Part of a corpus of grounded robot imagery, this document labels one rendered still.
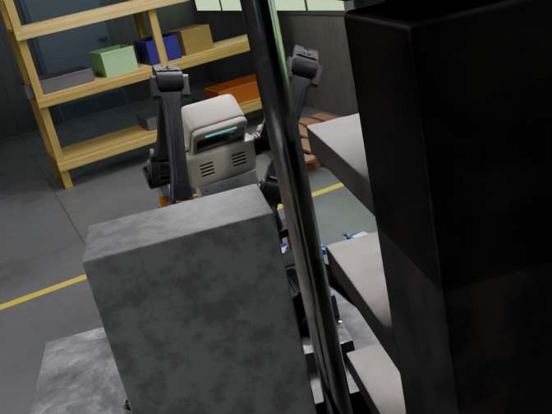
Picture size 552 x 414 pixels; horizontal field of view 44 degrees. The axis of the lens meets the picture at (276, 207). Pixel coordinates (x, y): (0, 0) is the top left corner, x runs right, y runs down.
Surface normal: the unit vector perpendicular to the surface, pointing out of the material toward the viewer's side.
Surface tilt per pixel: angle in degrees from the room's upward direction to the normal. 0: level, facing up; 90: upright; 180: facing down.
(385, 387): 0
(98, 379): 0
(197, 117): 42
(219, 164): 98
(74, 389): 0
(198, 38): 90
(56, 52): 90
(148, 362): 90
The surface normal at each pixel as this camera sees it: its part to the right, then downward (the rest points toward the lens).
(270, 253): 0.19, 0.32
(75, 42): 0.42, 0.25
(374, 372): -0.19, -0.91
